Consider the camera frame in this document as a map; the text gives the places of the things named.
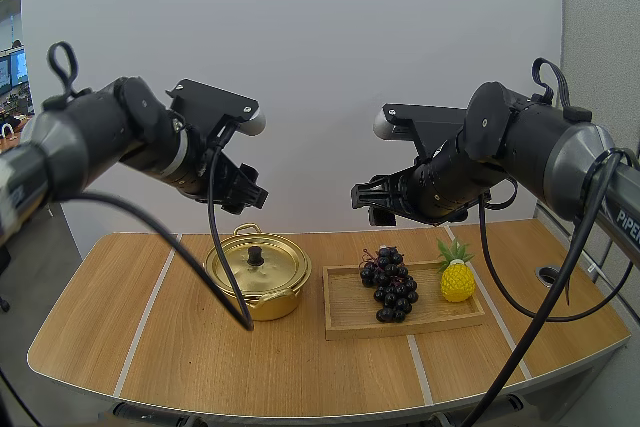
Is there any computer monitor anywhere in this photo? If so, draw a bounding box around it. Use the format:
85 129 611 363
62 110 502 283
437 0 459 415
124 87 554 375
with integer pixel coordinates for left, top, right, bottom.
0 48 27 94

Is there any black cable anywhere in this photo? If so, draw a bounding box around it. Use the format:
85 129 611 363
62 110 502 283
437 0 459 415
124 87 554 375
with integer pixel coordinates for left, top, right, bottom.
49 119 256 333
477 176 637 324
47 41 94 104
530 57 574 111
462 146 632 427

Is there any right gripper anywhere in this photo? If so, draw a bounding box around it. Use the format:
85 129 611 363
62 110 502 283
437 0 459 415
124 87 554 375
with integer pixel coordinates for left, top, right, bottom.
350 166 432 227

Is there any yellow toy pineapple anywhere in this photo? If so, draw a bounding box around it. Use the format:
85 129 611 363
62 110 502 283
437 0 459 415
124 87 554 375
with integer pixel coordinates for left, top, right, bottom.
436 238 477 304

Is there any grey office partition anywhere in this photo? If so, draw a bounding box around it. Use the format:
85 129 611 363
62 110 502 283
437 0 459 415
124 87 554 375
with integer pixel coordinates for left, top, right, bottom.
559 0 640 221

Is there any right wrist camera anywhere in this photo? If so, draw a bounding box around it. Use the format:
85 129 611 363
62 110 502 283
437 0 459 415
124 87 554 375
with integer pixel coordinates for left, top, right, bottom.
372 102 470 159

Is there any shallow wooden tray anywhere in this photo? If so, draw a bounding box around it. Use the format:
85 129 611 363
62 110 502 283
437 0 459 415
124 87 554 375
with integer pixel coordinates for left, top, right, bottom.
322 259 487 342

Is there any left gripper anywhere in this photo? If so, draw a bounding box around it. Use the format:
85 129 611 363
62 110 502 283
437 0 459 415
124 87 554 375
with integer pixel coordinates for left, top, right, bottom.
192 145 270 216

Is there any gold lid with black knob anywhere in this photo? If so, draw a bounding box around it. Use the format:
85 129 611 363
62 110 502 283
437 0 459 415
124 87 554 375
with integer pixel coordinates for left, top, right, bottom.
207 237 309 295

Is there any gold pot with two handles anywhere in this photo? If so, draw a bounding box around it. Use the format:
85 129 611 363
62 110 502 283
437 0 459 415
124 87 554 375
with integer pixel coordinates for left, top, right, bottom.
204 223 313 322

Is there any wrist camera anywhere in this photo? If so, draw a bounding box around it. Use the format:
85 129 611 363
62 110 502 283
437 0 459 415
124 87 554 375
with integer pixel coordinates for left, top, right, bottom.
372 102 470 159
165 78 267 139

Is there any white backdrop board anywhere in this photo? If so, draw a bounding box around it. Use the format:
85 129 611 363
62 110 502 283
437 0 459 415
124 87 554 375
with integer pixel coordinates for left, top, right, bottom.
20 0 562 278

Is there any bunch of dark toy grapes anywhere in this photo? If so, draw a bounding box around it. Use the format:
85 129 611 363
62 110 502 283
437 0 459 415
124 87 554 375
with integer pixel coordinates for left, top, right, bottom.
357 245 420 324

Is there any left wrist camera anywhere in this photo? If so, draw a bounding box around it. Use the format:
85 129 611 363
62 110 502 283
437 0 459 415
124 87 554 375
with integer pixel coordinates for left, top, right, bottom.
165 78 267 139

